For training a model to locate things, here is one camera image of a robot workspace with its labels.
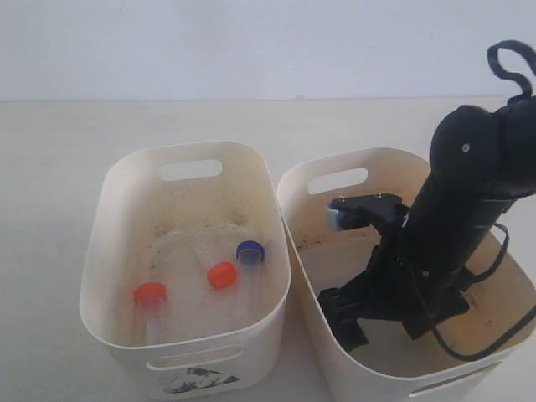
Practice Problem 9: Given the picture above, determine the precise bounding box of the orange cap tube labelled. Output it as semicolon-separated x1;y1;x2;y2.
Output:
192;233;237;291

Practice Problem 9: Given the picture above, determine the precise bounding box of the blue cap tube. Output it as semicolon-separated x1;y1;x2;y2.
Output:
236;240;265;326

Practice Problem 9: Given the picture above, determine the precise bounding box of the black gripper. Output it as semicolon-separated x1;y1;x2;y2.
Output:
318;234;473;353

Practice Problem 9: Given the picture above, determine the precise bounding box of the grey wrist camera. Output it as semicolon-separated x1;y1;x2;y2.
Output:
327;193;410;235

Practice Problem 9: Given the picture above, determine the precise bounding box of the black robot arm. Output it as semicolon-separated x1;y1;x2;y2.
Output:
318;97;535;352

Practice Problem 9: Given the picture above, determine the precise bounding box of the black cable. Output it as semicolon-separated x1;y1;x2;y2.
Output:
401;39;536;362

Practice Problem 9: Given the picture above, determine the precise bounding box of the cream plastic bin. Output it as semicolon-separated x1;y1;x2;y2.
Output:
277;148;535;401
80;142;291;401

